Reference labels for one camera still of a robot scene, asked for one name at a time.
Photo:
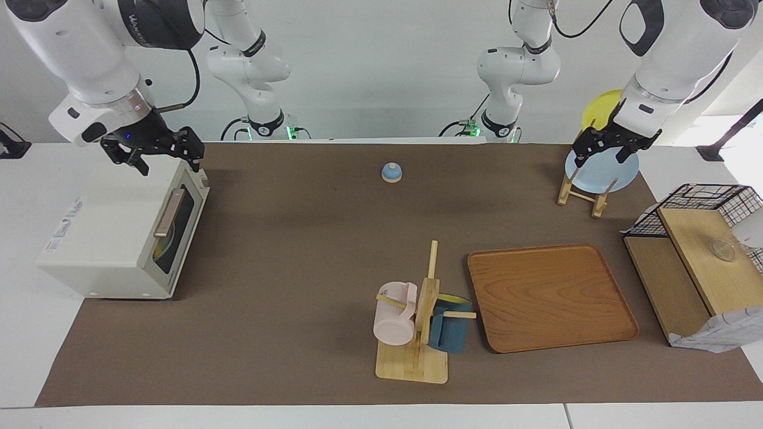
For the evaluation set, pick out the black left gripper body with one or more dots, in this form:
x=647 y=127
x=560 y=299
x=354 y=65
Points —
x=626 y=136

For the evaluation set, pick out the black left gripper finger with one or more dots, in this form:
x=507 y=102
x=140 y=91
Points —
x=627 y=152
x=585 y=149

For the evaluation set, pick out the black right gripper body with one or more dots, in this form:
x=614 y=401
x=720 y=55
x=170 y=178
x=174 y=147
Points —
x=146 y=134

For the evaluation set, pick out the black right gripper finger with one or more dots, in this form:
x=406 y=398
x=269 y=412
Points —
x=192 y=146
x=134 y=159

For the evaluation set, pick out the mint green plate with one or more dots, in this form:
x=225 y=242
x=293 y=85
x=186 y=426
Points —
x=170 y=235

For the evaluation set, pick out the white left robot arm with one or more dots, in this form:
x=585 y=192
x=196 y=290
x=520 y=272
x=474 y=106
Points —
x=673 y=47

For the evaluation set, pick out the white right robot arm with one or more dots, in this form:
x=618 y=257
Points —
x=89 y=59

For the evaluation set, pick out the white toaster oven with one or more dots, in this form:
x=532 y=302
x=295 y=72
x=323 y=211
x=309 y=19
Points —
x=101 y=226

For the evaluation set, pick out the light blue plate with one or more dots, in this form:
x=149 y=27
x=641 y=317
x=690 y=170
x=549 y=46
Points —
x=602 y=176

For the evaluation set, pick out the yellow plate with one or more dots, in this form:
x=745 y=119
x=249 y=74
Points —
x=602 y=110

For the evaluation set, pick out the wooden plate rack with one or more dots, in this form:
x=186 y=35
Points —
x=566 y=190

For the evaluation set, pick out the black stand leg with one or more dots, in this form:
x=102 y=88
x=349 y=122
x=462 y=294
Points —
x=733 y=131

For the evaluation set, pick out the wooden shelf box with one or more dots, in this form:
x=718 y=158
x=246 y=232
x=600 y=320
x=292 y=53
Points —
x=703 y=262

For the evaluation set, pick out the small clear glass bowl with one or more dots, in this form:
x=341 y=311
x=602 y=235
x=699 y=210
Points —
x=723 y=250

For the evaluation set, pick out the white rounded object in basket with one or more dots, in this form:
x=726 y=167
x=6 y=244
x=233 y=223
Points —
x=752 y=229

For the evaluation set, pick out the brown wooden tray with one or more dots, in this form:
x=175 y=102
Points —
x=548 y=298

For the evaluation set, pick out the brown table mat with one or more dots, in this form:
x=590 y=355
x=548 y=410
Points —
x=298 y=268

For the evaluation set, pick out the small blue dome bell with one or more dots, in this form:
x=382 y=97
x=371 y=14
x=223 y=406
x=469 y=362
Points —
x=391 y=172

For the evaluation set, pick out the dark blue mug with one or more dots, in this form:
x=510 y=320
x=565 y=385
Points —
x=450 y=333

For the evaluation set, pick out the pink mug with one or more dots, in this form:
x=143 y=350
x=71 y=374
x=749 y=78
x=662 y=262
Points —
x=393 y=322

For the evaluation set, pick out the wooden mug rack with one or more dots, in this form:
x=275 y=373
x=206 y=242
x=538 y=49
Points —
x=411 y=363

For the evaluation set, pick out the black clamp mount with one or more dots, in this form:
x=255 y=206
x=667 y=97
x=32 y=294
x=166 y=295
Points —
x=12 y=146

